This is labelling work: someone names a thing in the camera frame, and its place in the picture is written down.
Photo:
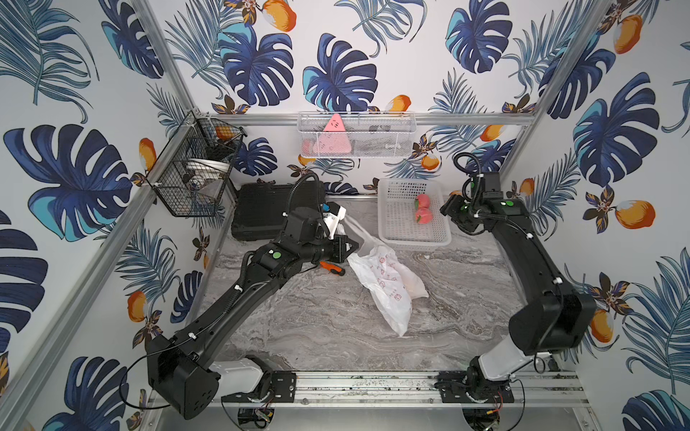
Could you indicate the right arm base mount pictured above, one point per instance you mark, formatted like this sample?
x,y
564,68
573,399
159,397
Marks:
x,y
471,387

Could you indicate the white plastic bag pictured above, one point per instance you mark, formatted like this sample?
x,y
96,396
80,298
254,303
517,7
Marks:
x,y
393,285

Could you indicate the black tool case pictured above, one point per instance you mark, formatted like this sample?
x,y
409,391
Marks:
x,y
265,211

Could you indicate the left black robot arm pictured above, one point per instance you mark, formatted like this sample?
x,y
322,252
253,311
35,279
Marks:
x,y
179,369

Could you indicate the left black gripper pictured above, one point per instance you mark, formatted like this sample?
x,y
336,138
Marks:
x,y
342,248

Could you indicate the clear wall shelf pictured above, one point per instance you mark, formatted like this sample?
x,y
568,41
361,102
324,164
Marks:
x,y
372,134

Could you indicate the white plastic basket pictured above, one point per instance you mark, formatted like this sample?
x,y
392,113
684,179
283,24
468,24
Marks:
x,y
396,215

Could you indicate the black wire basket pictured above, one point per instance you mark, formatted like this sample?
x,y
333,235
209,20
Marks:
x,y
196,166

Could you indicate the pink peach back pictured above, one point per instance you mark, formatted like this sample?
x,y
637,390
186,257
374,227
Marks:
x,y
422,201

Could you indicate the pink peach with leaf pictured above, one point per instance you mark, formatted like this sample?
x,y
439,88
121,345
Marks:
x,y
423,216

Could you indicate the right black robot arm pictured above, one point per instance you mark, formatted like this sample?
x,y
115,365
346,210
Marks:
x,y
556,315

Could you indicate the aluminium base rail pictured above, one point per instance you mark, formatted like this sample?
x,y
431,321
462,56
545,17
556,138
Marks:
x,y
388,390

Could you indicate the pink triangle card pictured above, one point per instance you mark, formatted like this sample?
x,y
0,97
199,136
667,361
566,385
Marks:
x,y
334,139

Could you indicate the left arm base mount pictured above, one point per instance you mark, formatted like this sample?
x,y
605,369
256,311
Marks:
x,y
273,387

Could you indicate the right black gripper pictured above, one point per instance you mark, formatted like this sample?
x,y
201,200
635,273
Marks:
x,y
449,209

